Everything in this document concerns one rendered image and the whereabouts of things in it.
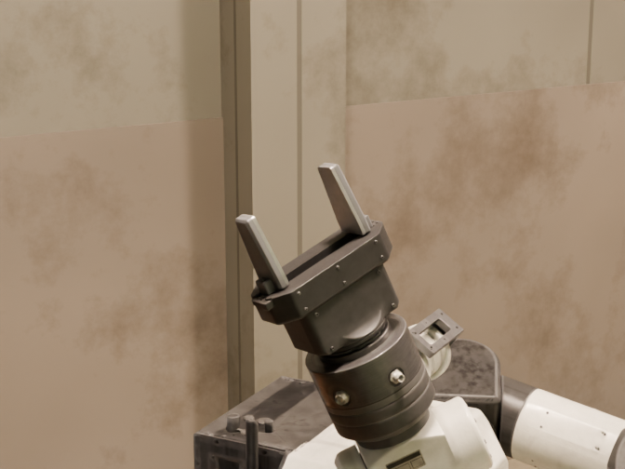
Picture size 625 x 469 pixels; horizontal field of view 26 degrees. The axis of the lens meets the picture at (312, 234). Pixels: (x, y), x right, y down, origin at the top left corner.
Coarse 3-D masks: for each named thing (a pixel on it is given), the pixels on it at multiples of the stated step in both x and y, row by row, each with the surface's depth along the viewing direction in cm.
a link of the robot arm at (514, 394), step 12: (504, 384) 163; (516, 384) 163; (504, 396) 162; (516, 396) 161; (528, 396) 161; (504, 408) 161; (516, 408) 160; (504, 420) 160; (516, 420) 160; (504, 432) 160; (504, 444) 161
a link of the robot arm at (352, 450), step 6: (342, 450) 113; (348, 450) 112; (354, 450) 112; (336, 456) 113; (342, 456) 112; (348, 456) 112; (354, 456) 111; (336, 462) 112; (342, 462) 111; (348, 462) 111; (354, 462) 111; (360, 462) 111; (342, 468) 111; (348, 468) 111; (354, 468) 111; (360, 468) 110
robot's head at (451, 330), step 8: (440, 312) 148; (424, 320) 145; (432, 320) 146; (440, 320) 147; (448, 320) 148; (416, 328) 143; (424, 328) 144; (440, 328) 148; (448, 328) 147; (456, 328) 147; (416, 336) 141; (448, 336) 145; (456, 336) 146; (416, 344) 141; (424, 344) 141; (432, 344) 142; (440, 344) 143; (448, 344) 147; (424, 352) 141; (432, 352) 141
